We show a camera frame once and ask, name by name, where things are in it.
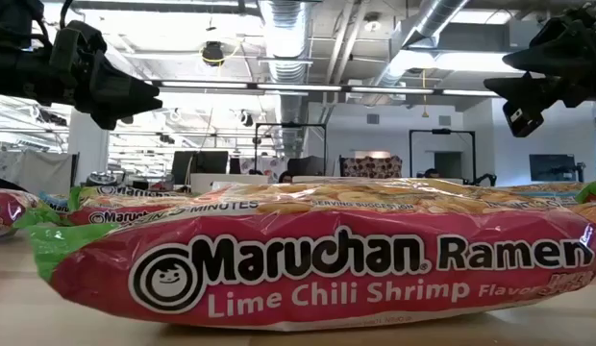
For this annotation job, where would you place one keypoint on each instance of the black round trash can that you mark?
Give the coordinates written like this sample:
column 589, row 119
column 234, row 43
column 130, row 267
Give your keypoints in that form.
column 102, row 179

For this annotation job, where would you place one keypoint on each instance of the black rectangular rig frame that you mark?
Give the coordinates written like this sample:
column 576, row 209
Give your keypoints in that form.
column 442, row 131
column 290, row 125

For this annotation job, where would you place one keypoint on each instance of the slanted silver ceiling duct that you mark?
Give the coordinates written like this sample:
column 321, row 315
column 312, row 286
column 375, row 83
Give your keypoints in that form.
column 432, row 19

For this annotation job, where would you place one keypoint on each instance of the white room pillar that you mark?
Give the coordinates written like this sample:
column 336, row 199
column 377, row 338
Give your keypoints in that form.
column 89, row 149

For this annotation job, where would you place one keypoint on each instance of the long LED light bar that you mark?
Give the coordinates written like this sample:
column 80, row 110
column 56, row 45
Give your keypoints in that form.
column 298, row 87

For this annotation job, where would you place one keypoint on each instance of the black desk monitor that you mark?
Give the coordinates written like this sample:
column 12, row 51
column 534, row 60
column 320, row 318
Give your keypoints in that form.
column 182, row 165
column 211, row 162
column 305, row 165

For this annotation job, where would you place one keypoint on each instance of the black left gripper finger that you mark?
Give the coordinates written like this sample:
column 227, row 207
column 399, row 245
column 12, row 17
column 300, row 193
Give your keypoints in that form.
column 139, row 101

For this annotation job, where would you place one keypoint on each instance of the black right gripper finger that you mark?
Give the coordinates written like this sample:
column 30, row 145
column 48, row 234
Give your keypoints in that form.
column 524, row 87
column 538, row 60

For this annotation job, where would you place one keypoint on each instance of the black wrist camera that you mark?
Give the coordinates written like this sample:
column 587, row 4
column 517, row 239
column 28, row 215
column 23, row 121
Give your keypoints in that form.
column 110, row 120
column 524, row 120

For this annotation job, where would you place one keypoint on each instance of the blue Maruchan ramen pack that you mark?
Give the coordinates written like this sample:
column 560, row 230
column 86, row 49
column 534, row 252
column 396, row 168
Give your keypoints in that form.
column 543, row 195
column 55, row 204

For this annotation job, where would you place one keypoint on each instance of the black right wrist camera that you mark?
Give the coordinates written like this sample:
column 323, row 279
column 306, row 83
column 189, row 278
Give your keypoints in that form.
column 524, row 120

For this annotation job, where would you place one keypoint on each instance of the green Maruchan ramen pack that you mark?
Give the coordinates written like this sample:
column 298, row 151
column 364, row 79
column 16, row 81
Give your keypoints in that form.
column 134, row 214
column 7, row 209
column 591, row 190
column 327, row 288

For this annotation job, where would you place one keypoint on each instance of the patterned fabric panel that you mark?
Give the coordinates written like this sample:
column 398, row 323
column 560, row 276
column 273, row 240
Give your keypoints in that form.
column 370, row 167

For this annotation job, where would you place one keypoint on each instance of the grey wall vent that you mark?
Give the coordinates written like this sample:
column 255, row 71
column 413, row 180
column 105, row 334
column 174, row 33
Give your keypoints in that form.
column 372, row 118
column 444, row 120

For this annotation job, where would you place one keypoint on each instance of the grey fabric partition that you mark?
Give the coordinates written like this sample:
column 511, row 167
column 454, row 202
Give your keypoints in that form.
column 43, row 170

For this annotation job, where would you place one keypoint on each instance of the dark wall monitor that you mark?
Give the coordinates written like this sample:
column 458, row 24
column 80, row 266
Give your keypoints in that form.
column 550, row 167

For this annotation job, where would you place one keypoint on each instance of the large silver ceiling duct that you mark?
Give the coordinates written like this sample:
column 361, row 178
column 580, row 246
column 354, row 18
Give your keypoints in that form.
column 286, row 38

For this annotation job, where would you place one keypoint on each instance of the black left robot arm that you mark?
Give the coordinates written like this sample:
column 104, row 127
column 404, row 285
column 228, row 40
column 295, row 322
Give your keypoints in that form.
column 14, row 72

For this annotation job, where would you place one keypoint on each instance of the black ceiling dome camera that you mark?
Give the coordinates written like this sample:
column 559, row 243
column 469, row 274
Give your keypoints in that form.
column 212, row 53

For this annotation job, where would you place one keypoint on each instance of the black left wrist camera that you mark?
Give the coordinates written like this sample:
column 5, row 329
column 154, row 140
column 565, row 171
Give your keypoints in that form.
column 110, row 120

